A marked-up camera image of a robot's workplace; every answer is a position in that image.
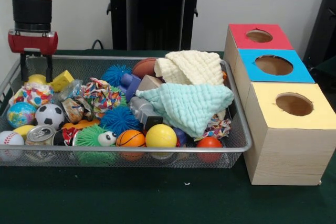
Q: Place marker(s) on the black and white soccer ball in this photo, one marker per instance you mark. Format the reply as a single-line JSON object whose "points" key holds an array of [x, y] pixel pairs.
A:
{"points": [[50, 116]]}

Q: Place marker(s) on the wooden box with three holes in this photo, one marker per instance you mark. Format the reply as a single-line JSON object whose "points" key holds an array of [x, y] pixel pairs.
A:
{"points": [[288, 155]]}

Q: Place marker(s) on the smooth yellow ball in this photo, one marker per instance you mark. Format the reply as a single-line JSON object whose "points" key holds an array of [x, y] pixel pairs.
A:
{"points": [[161, 136]]}

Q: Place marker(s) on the small orange basketball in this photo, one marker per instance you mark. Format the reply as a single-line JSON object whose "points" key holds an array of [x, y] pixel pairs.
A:
{"points": [[130, 138]]}

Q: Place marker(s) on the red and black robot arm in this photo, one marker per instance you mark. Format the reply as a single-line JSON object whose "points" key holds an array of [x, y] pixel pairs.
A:
{"points": [[31, 9]]}

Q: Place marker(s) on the cream waffle cloth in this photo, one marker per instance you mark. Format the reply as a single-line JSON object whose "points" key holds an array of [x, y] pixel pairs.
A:
{"points": [[194, 68]]}

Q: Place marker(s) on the red-orange ball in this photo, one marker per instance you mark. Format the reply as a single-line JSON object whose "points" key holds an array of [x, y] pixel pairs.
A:
{"points": [[209, 143]]}

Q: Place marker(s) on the green spiky toy with eyes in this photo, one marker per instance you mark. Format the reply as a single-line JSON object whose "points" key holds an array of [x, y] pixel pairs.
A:
{"points": [[86, 137]]}

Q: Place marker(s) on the yellow ball with seam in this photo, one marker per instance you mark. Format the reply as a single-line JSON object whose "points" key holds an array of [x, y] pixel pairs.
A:
{"points": [[36, 78]]}

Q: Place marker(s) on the white baseball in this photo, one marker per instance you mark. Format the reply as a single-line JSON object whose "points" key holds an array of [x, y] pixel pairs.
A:
{"points": [[10, 140]]}

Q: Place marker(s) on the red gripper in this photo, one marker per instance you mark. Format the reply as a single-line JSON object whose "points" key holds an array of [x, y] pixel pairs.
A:
{"points": [[32, 43]]}

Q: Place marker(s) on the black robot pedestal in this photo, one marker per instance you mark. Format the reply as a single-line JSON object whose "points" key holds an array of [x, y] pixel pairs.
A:
{"points": [[157, 11]]}

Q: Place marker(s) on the globe print ball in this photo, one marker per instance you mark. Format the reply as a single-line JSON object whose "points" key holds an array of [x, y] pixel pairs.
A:
{"points": [[21, 115]]}

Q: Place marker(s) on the silver drink can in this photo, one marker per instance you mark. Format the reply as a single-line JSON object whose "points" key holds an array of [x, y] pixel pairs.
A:
{"points": [[40, 133]]}

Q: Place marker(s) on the mint green waffle cloth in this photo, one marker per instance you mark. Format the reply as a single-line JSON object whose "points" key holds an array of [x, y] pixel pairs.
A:
{"points": [[189, 106]]}

